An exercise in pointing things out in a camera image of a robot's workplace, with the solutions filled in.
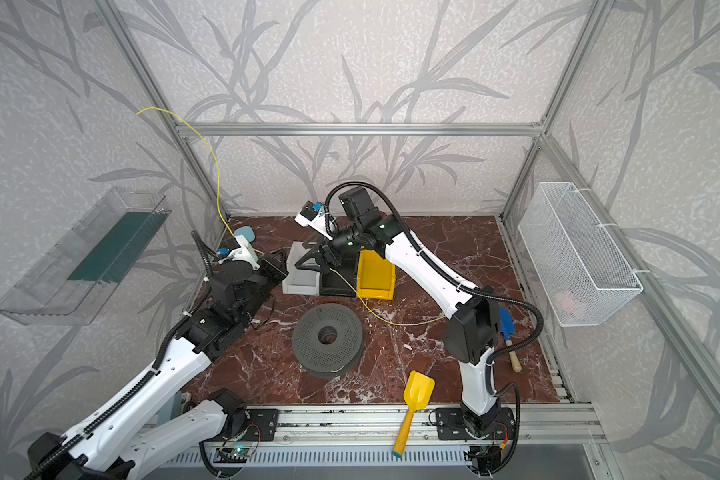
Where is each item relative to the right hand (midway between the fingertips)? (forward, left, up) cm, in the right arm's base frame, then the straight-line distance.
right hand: (306, 244), depth 71 cm
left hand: (+1, +3, +1) cm, 3 cm away
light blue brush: (+32, +35, -31) cm, 57 cm away
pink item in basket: (-10, -64, -11) cm, 66 cm away
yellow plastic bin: (+8, -16, -28) cm, 33 cm away
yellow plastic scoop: (-26, -28, -31) cm, 49 cm away
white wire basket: (-11, -60, +4) cm, 61 cm away
